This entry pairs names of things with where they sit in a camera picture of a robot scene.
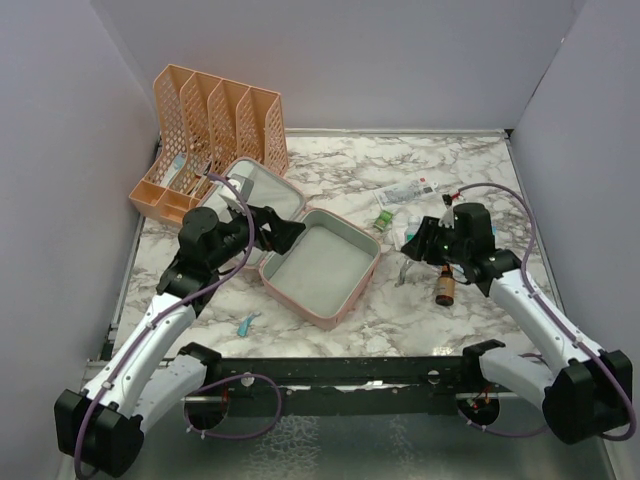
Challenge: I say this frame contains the purple cable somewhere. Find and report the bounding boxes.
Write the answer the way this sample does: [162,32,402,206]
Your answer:
[73,172,286,479]
[449,182,634,441]

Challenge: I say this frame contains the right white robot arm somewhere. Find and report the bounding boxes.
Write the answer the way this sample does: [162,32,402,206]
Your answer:
[401,203,636,444]

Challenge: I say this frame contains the small green box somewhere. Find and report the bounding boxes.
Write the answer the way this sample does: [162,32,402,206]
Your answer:
[374,210,393,232]

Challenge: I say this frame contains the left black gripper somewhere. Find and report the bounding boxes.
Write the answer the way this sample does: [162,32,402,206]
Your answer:
[209,199,306,271]

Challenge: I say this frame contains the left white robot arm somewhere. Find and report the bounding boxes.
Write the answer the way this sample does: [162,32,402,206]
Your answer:
[54,205,305,479]

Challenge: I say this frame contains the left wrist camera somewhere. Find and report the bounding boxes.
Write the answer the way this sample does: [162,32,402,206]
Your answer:
[218,175,254,213]

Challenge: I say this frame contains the long white packaged strip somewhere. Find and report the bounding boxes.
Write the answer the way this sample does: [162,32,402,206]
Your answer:
[373,177,439,209]

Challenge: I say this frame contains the white medicine bottle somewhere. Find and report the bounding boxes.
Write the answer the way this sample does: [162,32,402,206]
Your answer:
[404,216,422,242]

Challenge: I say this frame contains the metal scissors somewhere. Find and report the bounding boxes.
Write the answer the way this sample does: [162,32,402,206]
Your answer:
[395,258,414,287]

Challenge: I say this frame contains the small teal plastic piece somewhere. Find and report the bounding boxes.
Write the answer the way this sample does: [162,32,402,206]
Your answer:
[236,312,261,338]

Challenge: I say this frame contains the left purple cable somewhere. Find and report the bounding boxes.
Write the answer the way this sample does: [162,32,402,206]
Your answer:
[73,172,286,479]

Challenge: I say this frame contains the orange mesh file organizer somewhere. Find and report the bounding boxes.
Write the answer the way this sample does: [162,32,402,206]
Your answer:
[129,64,289,227]

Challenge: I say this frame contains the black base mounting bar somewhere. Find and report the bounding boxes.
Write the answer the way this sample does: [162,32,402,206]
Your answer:
[179,342,504,418]

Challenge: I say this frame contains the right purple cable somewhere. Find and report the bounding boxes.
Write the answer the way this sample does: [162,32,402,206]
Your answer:
[449,182,634,441]

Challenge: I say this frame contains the white tube in organizer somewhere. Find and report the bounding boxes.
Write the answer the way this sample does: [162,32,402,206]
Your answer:
[160,153,186,188]

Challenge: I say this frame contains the white gauze packet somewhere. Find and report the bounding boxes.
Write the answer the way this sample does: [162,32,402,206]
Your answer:
[391,209,413,251]

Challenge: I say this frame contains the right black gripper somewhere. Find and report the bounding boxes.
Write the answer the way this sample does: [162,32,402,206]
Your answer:
[403,216,469,266]

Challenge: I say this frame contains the brown bottle orange cap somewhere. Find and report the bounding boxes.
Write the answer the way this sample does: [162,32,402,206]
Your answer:
[435,265,455,307]

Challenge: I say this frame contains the pink medicine kit case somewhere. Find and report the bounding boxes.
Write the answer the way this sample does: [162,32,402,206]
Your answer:
[179,157,381,330]

